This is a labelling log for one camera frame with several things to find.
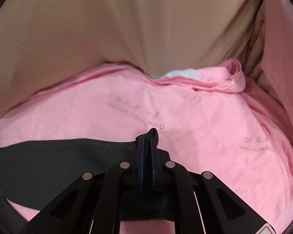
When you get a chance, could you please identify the dark grey pants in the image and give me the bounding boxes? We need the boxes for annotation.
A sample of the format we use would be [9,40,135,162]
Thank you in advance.
[0,128,161,229]

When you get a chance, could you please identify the pink pillow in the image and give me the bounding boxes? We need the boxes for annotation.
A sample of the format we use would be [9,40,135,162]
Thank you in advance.
[262,0,293,126]

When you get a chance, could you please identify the beige headboard cover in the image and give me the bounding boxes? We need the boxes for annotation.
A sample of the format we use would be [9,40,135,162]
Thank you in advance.
[0,0,262,118]

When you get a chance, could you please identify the pink bed sheet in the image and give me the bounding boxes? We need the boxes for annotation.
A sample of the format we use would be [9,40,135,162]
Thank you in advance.
[0,59,293,233]

